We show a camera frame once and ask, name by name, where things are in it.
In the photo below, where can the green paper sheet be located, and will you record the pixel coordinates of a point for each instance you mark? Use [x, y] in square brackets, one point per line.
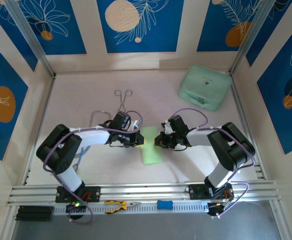
[150, 155]

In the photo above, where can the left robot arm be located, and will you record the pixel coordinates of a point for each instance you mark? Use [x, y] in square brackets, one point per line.
[61, 160]

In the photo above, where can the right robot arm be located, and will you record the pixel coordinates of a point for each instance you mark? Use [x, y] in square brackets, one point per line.
[233, 152]

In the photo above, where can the metal tongs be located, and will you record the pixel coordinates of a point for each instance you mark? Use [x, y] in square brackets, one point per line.
[123, 98]

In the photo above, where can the mint green zip pouch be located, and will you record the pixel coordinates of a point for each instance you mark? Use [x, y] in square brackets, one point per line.
[203, 82]

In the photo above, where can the grey metal panel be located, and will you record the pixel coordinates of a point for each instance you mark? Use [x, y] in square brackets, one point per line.
[145, 227]

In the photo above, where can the black ribbed block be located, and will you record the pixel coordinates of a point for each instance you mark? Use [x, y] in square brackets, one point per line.
[34, 213]

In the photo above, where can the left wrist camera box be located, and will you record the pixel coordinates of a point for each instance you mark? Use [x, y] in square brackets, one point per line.
[136, 125]

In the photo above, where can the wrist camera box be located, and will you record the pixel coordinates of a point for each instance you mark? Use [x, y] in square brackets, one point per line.
[136, 125]
[167, 127]

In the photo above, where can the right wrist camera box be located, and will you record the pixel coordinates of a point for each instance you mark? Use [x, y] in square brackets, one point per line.
[167, 127]

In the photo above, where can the aluminium rail frame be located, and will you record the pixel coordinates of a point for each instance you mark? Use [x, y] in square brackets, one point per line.
[145, 190]

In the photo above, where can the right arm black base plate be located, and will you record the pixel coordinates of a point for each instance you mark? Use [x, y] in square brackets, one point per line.
[197, 191]

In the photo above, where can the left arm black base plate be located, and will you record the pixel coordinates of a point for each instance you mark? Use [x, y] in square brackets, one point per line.
[93, 193]

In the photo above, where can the aluminium side rail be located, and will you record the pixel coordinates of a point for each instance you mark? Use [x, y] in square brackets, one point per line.
[47, 100]
[235, 87]

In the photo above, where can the aluminium corner post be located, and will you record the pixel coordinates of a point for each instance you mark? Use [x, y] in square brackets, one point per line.
[251, 37]
[31, 37]

